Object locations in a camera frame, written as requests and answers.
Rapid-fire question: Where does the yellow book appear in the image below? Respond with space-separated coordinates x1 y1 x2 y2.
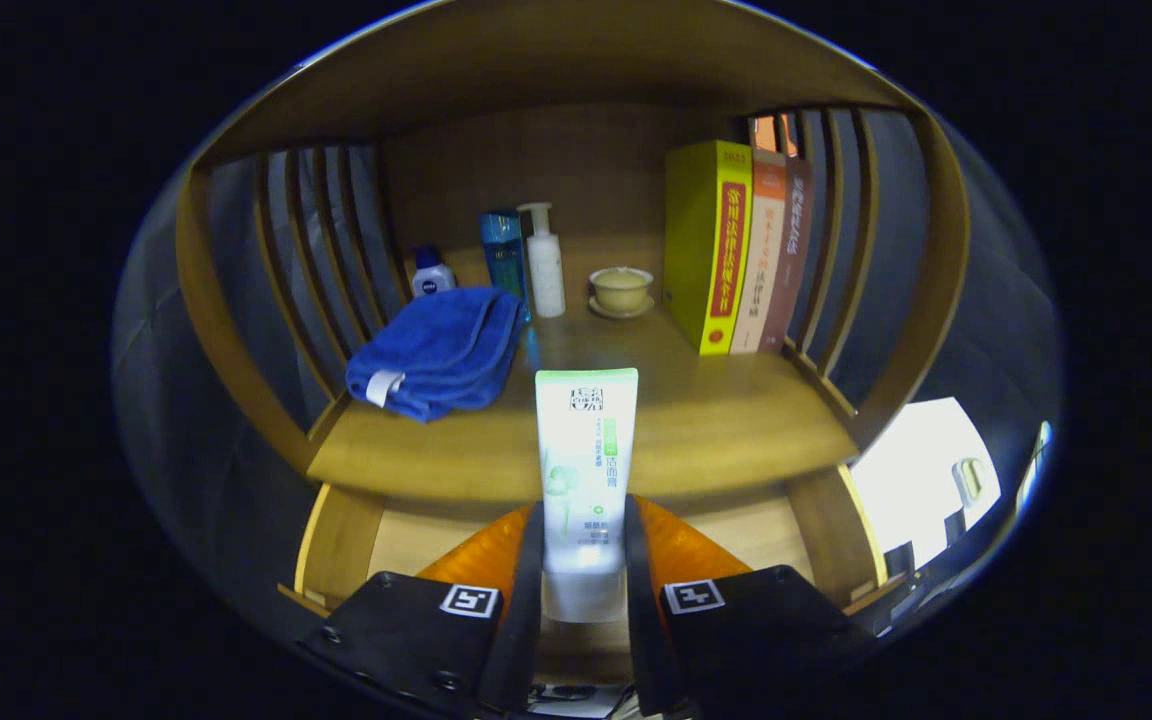
663 140 754 357

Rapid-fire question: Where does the cream and orange book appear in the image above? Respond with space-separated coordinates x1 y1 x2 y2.
731 148 789 354

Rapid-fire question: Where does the small white blue-capped bottle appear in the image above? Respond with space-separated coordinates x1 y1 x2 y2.
410 246 457 299

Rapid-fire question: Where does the beige lidded teacup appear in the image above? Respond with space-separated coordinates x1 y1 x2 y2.
588 266 656 320

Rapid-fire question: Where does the brown book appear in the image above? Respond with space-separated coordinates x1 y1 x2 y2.
759 155 815 353

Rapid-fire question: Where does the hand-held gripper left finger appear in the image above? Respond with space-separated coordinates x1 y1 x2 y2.
298 503 547 719

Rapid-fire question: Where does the teal blue bottle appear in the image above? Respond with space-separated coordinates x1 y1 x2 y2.
479 209 532 323

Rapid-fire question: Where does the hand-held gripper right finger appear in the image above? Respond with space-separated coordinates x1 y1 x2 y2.
624 495 877 717

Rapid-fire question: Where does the white drawer cabinet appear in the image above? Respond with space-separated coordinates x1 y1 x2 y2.
849 397 1005 581

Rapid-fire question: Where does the white pump bottle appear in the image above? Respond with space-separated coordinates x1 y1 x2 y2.
518 203 567 319

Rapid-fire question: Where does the wooden cabinet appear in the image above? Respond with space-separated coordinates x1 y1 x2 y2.
176 2 972 506

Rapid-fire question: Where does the white green-capped cleanser tube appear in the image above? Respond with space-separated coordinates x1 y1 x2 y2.
534 368 640 623

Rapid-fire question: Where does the blue folded towel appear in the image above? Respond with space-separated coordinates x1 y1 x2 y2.
345 287 527 424

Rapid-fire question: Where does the wooden countertop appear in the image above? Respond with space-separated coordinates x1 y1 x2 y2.
308 235 859 506

